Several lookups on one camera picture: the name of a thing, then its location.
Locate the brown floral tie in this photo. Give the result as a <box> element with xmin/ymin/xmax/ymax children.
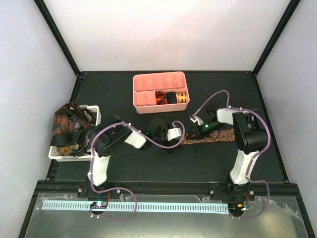
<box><xmin>181</xmin><ymin>129</ymin><xmax>235</xmax><ymax>145</ymax></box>

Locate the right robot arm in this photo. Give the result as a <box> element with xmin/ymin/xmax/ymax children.
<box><xmin>190</xmin><ymin>106</ymin><xmax>271</xmax><ymax>200</ymax></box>

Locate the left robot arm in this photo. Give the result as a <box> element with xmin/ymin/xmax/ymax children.
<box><xmin>88</xmin><ymin>115</ymin><xmax>185</xmax><ymax>198</ymax></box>

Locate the pile of dark ties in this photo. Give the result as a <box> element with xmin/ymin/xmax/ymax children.
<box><xmin>51</xmin><ymin>102</ymin><xmax>97</xmax><ymax>158</ymax></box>

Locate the yellow black rolled tie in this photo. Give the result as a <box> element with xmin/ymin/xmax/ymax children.
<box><xmin>176</xmin><ymin>92</ymin><xmax>188</xmax><ymax>103</ymax></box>

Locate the orange black rolled tie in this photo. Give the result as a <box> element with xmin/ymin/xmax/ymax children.
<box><xmin>155</xmin><ymin>91</ymin><xmax>167</xmax><ymax>105</ymax></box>

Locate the pink divided organizer box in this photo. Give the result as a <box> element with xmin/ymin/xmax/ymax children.
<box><xmin>133</xmin><ymin>71</ymin><xmax>190</xmax><ymax>114</ymax></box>

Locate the white basket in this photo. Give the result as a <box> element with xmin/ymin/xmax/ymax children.
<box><xmin>48</xmin><ymin>105</ymin><xmax>102</xmax><ymax>162</ymax></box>

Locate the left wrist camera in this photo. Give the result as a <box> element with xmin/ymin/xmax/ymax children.
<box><xmin>167</xmin><ymin>127</ymin><xmax>182</xmax><ymax>141</ymax></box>

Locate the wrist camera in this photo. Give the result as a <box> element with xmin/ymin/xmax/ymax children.
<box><xmin>190</xmin><ymin>115</ymin><xmax>204</xmax><ymax>126</ymax></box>
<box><xmin>167</xmin><ymin>127</ymin><xmax>182</xmax><ymax>141</ymax></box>

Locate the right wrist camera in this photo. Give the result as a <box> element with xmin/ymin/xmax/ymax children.
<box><xmin>190</xmin><ymin>115</ymin><xmax>204</xmax><ymax>126</ymax></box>

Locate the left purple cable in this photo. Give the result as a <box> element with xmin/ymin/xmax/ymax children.
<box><xmin>89</xmin><ymin>120</ymin><xmax>185</xmax><ymax>220</ymax></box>

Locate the purple cable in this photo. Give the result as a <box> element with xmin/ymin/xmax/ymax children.
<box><xmin>190</xmin><ymin>90</ymin><xmax>271</xmax><ymax>221</ymax></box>
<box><xmin>89</xmin><ymin>120</ymin><xmax>185</xmax><ymax>220</ymax></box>

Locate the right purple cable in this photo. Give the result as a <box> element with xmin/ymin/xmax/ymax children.
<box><xmin>190</xmin><ymin>90</ymin><xmax>271</xmax><ymax>221</ymax></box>

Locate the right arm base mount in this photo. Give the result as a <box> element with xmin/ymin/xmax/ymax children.
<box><xmin>210</xmin><ymin>181</ymin><xmax>255</xmax><ymax>218</ymax></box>

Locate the light blue slotted cable duct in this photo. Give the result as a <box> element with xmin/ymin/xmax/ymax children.
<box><xmin>41</xmin><ymin>200</ymin><xmax>229</xmax><ymax>215</ymax></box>

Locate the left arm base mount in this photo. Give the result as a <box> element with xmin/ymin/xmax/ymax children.
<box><xmin>77</xmin><ymin>181</ymin><xmax>121</xmax><ymax>215</ymax></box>

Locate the right black frame post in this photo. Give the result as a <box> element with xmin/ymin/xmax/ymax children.
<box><xmin>252</xmin><ymin>0</ymin><xmax>301</xmax><ymax>76</ymax></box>

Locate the black frame post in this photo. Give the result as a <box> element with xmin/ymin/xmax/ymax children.
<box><xmin>34</xmin><ymin>0</ymin><xmax>81</xmax><ymax>77</ymax></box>
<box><xmin>252</xmin><ymin>0</ymin><xmax>301</xmax><ymax>76</ymax></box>

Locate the left black frame post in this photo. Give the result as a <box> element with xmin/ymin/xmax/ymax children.
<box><xmin>34</xmin><ymin>0</ymin><xmax>81</xmax><ymax>77</ymax></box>

